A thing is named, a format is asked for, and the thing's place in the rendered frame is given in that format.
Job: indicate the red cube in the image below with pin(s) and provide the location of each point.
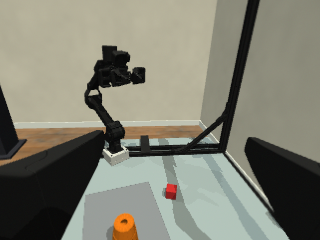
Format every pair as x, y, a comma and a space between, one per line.
171, 191

